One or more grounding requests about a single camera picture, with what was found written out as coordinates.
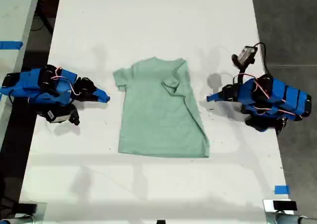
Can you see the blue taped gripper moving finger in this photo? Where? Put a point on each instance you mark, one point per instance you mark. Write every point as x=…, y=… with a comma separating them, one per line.
x=214, y=99
x=102, y=99

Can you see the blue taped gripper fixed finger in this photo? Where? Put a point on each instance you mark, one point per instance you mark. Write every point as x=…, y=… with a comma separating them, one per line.
x=215, y=95
x=101, y=92

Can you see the pale green T-shirt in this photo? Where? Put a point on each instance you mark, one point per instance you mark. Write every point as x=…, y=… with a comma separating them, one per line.
x=158, y=115

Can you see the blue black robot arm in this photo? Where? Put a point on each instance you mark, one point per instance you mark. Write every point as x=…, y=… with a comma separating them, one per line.
x=32, y=85
x=277, y=98

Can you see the long blue tape strip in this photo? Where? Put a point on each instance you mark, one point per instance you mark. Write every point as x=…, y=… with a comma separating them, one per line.
x=11, y=45

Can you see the white side table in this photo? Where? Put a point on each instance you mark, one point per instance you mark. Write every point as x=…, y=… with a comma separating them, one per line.
x=13, y=18

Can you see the square blue tape piece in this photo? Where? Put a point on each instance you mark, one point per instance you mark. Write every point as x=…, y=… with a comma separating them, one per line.
x=281, y=189

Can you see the white box with black device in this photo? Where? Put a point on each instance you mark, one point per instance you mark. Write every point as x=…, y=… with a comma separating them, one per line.
x=280, y=205

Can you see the small black box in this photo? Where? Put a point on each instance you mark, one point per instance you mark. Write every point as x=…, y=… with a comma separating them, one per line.
x=27, y=207

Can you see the grey tube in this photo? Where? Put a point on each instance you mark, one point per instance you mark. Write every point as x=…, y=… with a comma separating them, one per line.
x=289, y=218

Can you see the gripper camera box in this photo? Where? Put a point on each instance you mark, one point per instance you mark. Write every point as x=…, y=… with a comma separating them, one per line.
x=245, y=53
x=57, y=116

